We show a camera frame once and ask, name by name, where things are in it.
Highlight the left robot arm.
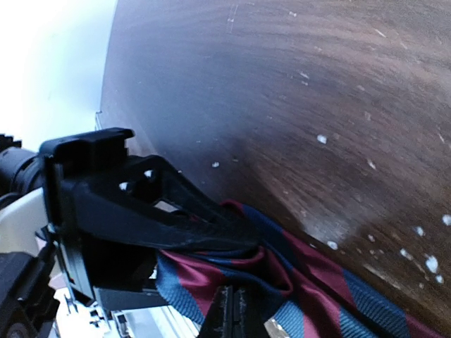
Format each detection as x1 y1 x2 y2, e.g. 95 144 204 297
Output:
1 128 259 300

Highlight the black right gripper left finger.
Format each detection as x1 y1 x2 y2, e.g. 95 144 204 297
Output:
199 285 233 338

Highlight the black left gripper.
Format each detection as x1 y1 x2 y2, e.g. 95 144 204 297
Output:
39 127 259 299

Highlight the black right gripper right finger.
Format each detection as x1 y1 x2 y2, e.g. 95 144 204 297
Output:
233 288 269 338

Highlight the red navy striped tie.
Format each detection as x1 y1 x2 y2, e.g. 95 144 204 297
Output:
156 201 437 337

